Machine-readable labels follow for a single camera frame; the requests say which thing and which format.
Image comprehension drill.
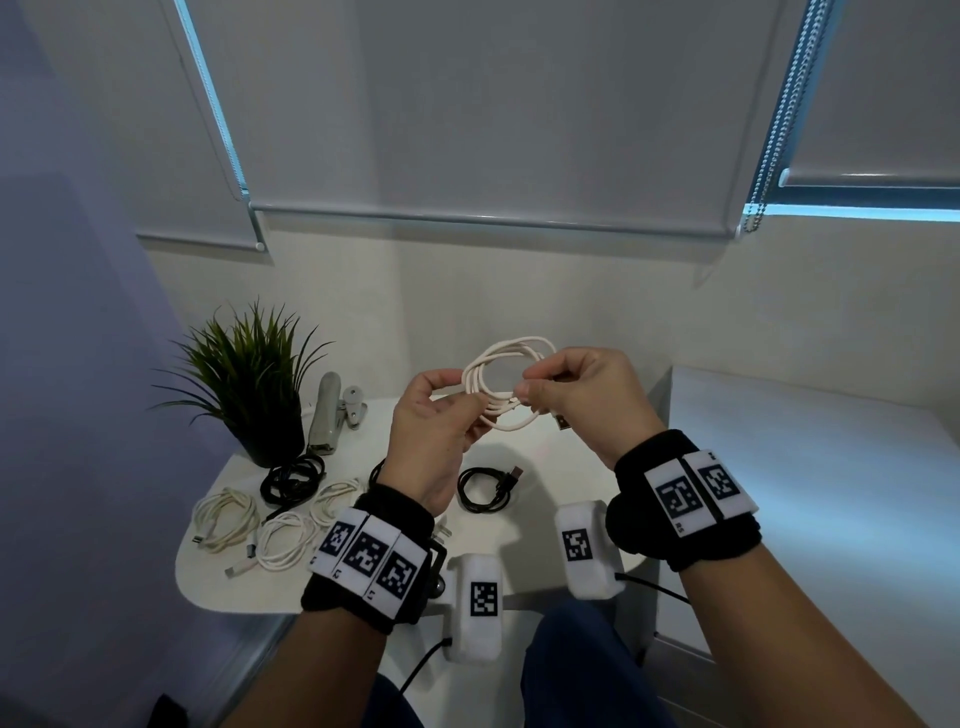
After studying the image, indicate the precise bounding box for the person's right hand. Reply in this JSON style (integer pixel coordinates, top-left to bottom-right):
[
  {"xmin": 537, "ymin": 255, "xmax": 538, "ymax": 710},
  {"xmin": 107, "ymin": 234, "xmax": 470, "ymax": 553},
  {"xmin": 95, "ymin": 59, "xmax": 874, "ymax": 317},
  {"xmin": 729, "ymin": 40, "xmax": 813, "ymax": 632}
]
[{"xmin": 515, "ymin": 347, "xmax": 671, "ymax": 470}]

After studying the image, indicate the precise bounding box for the person's left hand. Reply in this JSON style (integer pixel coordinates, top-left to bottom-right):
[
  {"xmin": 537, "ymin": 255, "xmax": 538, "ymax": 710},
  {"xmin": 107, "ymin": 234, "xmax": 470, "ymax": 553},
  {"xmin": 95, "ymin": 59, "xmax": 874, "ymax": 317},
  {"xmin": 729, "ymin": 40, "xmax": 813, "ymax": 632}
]
[{"xmin": 377, "ymin": 367, "xmax": 493, "ymax": 517}]

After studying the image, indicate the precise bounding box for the short black usb cable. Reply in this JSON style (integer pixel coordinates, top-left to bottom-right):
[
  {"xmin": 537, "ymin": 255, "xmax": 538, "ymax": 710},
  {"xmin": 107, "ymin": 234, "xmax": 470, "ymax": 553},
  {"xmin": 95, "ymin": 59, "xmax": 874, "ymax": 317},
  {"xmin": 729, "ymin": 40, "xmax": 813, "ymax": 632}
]
[{"xmin": 457, "ymin": 464, "xmax": 526, "ymax": 515}]

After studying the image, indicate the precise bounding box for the off-white usb cable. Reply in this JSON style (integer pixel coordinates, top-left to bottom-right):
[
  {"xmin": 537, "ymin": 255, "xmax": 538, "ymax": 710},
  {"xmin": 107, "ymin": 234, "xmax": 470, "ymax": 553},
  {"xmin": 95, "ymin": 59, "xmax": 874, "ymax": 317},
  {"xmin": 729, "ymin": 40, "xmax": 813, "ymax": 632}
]
[{"xmin": 309, "ymin": 477, "xmax": 369, "ymax": 529}]

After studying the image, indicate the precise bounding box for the thick white cable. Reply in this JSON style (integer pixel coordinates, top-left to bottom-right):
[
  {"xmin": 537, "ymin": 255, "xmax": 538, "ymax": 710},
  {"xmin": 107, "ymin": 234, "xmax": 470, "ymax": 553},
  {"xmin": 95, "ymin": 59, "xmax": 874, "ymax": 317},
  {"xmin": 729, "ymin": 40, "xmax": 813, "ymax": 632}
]
[{"xmin": 431, "ymin": 335, "xmax": 571, "ymax": 434}]

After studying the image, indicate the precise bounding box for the white charging cable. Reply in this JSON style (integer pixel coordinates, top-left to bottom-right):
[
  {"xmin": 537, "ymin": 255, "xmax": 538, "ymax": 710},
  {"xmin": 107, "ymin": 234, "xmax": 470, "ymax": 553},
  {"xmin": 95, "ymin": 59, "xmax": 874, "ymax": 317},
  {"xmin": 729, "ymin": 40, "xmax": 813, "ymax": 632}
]
[{"xmin": 224, "ymin": 509, "xmax": 320, "ymax": 579}]

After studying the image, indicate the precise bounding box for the beige charging cable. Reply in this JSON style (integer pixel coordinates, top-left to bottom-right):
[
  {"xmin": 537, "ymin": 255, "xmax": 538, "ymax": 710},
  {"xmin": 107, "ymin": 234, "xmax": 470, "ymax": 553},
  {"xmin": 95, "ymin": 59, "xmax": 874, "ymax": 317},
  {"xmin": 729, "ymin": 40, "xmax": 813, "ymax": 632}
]
[{"xmin": 191, "ymin": 487, "xmax": 262, "ymax": 555}]

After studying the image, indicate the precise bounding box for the person's left forearm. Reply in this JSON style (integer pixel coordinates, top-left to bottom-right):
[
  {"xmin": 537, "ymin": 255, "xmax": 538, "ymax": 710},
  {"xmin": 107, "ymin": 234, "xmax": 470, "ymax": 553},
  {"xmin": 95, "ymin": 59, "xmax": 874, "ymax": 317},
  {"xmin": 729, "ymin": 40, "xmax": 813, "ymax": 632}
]
[{"xmin": 224, "ymin": 611, "xmax": 391, "ymax": 728}]

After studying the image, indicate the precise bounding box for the person's right forearm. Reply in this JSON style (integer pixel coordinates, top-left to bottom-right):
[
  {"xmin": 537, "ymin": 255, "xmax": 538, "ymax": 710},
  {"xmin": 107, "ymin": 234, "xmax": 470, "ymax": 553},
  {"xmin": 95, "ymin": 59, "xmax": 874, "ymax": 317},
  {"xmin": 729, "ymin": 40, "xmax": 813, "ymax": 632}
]
[{"xmin": 678, "ymin": 543, "xmax": 928, "ymax": 728}]

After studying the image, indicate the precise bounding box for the person's left leg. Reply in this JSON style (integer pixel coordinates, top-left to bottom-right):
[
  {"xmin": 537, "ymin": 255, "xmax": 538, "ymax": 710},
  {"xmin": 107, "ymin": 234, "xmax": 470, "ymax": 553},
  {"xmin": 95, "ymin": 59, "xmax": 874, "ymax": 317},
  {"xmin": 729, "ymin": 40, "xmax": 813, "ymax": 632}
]
[{"xmin": 363, "ymin": 673, "xmax": 425, "ymax": 728}]

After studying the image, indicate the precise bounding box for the person's leg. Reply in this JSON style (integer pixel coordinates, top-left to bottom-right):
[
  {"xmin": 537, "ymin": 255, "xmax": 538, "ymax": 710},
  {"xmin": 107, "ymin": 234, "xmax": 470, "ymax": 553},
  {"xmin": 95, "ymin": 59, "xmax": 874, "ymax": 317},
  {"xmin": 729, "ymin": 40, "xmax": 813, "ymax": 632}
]
[
  {"xmin": 363, "ymin": 673, "xmax": 425, "ymax": 728},
  {"xmin": 521, "ymin": 599, "xmax": 676, "ymax": 728}
]

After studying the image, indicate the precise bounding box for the person's right leg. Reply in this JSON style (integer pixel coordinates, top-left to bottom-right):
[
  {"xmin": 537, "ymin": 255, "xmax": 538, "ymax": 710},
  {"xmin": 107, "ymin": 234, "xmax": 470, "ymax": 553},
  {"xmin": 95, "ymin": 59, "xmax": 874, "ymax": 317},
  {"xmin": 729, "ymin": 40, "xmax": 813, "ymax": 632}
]
[{"xmin": 521, "ymin": 599, "xmax": 676, "ymax": 728}]

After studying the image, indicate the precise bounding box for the grey oblong device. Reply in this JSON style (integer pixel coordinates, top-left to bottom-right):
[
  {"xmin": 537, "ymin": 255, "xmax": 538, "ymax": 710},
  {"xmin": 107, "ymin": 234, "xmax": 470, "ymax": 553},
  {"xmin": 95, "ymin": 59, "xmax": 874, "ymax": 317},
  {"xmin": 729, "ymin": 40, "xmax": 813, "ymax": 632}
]
[{"xmin": 308, "ymin": 371, "xmax": 344, "ymax": 457}]

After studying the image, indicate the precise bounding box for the black wristband with marker tags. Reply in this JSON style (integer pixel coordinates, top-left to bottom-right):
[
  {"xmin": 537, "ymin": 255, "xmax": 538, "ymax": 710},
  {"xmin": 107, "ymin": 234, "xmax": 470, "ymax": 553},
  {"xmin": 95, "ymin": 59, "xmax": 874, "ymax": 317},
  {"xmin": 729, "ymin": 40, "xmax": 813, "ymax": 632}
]
[
  {"xmin": 301, "ymin": 483, "xmax": 449, "ymax": 637},
  {"xmin": 605, "ymin": 428, "xmax": 763, "ymax": 573}
]

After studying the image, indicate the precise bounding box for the green plant in black pot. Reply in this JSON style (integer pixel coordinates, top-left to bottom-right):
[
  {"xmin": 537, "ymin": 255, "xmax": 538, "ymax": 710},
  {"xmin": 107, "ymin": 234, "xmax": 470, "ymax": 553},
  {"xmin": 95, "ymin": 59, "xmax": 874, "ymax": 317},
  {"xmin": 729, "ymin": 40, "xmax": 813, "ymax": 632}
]
[{"xmin": 152, "ymin": 301, "xmax": 335, "ymax": 468}]

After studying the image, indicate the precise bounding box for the wide white roller blind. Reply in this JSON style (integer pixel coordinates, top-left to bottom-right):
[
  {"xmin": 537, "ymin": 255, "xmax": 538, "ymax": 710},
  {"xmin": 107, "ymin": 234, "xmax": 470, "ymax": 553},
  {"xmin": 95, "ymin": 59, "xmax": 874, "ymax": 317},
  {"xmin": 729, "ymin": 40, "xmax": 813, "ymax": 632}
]
[{"xmin": 176, "ymin": 0, "xmax": 781, "ymax": 238}]

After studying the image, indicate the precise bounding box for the thin black camera cord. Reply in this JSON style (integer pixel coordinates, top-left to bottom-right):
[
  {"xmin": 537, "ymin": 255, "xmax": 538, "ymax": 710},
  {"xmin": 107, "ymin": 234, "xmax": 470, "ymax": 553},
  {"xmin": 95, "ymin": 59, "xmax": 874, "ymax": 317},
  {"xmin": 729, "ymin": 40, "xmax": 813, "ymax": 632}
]
[
  {"xmin": 397, "ymin": 637, "xmax": 454, "ymax": 695},
  {"xmin": 614, "ymin": 573, "xmax": 690, "ymax": 605}
]

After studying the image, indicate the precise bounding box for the metal bead chain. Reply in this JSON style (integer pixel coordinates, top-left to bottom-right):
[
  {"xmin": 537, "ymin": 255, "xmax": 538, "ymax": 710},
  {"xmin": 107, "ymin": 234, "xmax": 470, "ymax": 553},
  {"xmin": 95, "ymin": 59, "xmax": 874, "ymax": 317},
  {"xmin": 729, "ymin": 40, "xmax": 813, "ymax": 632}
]
[{"xmin": 742, "ymin": 0, "xmax": 834, "ymax": 235}]

